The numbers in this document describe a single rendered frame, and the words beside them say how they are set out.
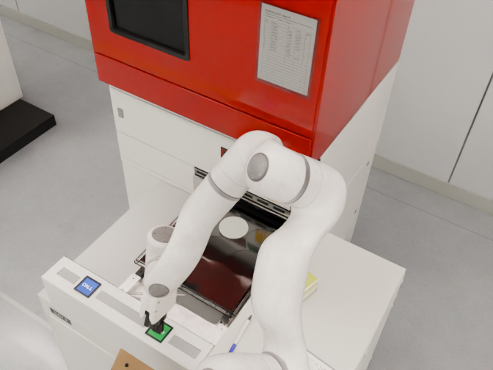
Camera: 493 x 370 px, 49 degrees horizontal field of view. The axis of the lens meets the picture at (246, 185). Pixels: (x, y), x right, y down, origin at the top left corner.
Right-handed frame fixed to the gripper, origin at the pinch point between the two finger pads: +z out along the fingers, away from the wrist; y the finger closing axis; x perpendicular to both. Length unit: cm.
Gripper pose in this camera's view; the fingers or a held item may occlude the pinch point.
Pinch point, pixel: (157, 324)
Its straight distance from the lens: 152.6
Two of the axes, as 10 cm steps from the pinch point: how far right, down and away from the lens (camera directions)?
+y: -5.1, 4.2, -7.5
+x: 8.5, 3.9, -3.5
